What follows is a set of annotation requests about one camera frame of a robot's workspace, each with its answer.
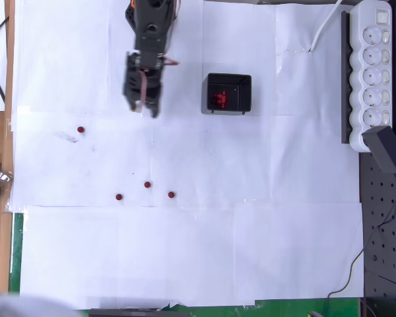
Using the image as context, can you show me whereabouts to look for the black box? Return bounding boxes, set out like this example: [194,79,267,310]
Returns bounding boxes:
[201,73,253,116]

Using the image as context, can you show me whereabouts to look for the white paper table cover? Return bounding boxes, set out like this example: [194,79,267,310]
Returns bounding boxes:
[9,0,366,311]

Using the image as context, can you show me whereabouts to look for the green cutting mat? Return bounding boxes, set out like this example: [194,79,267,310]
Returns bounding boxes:
[9,212,362,317]

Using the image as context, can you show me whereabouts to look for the black flat device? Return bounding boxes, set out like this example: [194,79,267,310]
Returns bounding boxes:
[88,307,188,317]

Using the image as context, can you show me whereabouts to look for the white power strip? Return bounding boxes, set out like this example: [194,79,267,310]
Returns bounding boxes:
[348,0,393,153]

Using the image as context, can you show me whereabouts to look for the black power adapter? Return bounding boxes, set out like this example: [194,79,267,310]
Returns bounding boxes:
[362,125,396,181]

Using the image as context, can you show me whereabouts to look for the grey blurred round object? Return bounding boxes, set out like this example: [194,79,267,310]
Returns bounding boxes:
[0,285,83,317]

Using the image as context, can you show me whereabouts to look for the black pegboard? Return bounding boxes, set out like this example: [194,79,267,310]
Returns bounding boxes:
[358,0,396,317]

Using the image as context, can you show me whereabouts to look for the red white servo cable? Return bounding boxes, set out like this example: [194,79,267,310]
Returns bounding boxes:
[139,67,150,112]

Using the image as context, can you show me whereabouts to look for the white power cable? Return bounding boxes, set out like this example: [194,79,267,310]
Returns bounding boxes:
[309,0,344,53]

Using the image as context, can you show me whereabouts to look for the thin black adapter cable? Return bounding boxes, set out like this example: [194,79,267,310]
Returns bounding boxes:
[323,178,396,317]

